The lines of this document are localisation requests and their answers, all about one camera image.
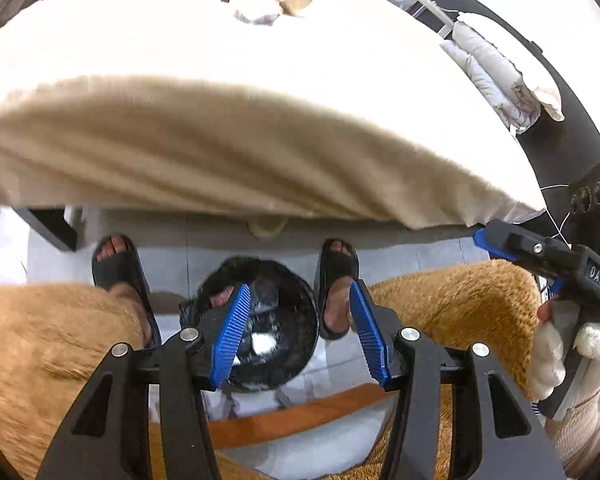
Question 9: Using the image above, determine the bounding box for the clear plastic bag red print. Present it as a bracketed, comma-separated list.
[230, 0, 284, 25]

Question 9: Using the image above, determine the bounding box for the black trash bin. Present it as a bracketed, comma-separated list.
[180, 256, 318, 392]

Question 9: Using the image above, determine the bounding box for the right hand white glove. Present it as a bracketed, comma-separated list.
[526, 299, 600, 401]

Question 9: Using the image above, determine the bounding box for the right foot black sandal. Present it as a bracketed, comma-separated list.
[315, 238, 360, 340]

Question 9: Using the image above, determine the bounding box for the foot black sandal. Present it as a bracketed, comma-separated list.
[92, 234, 162, 348]
[315, 238, 360, 340]

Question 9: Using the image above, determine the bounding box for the black headboard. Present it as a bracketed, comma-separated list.
[414, 0, 600, 221]

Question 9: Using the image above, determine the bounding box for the left foot black sandal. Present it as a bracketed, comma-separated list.
[92, 234, 162, 348]

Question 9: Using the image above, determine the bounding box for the beige plush bed blanket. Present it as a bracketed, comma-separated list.
[0, 0, 545, 230]

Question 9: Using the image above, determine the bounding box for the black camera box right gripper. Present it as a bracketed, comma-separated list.
[568, 162, 600, 255]

